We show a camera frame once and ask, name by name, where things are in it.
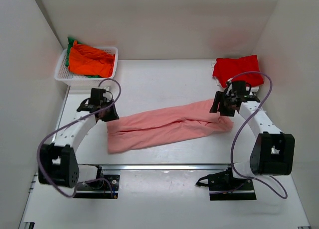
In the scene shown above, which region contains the pink t-shirt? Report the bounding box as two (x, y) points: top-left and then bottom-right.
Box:
(107, 100), (234, 154)

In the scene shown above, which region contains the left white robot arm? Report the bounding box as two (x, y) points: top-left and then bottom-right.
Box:
(37, 88), (119, 188)

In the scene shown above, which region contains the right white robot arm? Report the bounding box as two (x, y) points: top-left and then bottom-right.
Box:
(210, 81), (295, 190)

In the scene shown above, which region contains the folded red t-shirt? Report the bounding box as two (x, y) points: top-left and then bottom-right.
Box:
(212, 55), (264, 88)

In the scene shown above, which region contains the orange t-shirt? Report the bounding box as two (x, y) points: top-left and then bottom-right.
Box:
(67, 40), (115, 78)

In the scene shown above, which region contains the white plastic basket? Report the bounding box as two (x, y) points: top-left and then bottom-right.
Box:
(54, 46), (118, 87)

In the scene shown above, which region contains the green t-shirt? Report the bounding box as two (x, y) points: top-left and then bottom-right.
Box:
(65, 36), (100, 79)

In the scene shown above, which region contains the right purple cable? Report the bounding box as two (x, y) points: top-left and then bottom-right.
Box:
(225, 71), (288, 199)

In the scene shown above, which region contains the purple cable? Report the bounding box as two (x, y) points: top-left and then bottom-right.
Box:
(225, 71), (288, 199)
(36, 78), (122, 198)

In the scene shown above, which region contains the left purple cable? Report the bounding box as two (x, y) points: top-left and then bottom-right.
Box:
(36, 78), (122, 198)

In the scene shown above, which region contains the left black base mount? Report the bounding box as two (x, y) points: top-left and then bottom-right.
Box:
(74, 165), (120, 200)

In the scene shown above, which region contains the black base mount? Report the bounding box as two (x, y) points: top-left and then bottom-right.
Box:
(74, 165), (120, 200)
(195, 168), (257, 201)

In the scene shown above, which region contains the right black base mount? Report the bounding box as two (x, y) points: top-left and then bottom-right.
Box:
(195, 168), (257, 201)

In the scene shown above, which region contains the aluminium rail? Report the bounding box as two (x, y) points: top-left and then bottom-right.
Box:
(100, 163), (229, 171)

